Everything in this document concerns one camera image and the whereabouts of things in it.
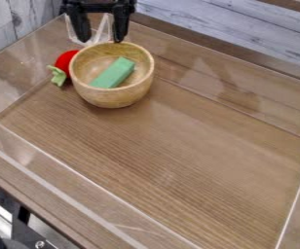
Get clear acrylic tray wall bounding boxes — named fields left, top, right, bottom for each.
left=0, top=124, right=200, bottom=249

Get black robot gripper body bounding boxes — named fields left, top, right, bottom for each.
left=60, top=0, right=136, bottom=14

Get black table leg bracket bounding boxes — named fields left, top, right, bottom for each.
left=10, top=205, right=57, bottom=249

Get red toy strawberry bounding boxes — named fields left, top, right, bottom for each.
left=47, top=50, right=77, bottom=88

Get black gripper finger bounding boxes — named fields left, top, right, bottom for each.
left=112, top=4, right=129, bottom=43
left=67, top=3, right=91, bottom=43

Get green rectangular block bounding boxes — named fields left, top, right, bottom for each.
left=88, top=57, right=135, bottom=89

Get brown wooden bowl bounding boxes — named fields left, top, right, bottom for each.
left=69, top=42, right=155, bottom=109

